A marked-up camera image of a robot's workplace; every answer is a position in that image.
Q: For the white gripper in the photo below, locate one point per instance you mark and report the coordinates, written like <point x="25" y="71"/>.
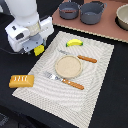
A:
<point x="23" y="40"/>

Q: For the yellow cheese wedge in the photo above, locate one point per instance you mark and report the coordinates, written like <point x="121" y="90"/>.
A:
<point x="38" y="50"/>

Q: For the orange bread loaf toy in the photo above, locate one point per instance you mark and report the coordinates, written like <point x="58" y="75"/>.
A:
<point x="21" y="81"/>

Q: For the brown sausage toy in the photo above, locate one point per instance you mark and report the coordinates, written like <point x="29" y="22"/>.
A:
<point x="69" y="11"/>

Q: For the yellow banana toy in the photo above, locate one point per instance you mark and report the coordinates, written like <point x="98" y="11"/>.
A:
<point x="74" y="42"/>

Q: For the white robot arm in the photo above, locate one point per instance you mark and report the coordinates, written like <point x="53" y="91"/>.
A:
<point x="24" y="12"/>

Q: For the round beige plate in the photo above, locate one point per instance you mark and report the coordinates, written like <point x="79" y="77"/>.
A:
<point x="68" y="66"/>

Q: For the left grey pot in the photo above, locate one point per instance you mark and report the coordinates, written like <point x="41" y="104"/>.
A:
<point x="68" y="6"/>

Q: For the grey pot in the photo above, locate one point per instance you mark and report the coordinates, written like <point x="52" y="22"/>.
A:
<point x="68" y="6"/>
<point x="90" y="13"/>

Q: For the woven grey placemat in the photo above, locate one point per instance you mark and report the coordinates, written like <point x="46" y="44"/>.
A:
<point x="68" y="103"/>

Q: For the right grey pot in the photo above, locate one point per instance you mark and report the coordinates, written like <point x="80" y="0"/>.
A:
<point x="90" y="13"/>

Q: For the beige bowl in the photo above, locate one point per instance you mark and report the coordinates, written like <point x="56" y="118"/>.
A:
<point x="122" y="15"/>

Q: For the fork with wooden handle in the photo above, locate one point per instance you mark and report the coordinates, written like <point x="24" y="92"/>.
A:
<point x="54" y="77"/>

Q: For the knife with wooden handle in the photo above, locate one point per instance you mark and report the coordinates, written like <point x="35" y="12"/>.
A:
<point x="79" y="56"/>

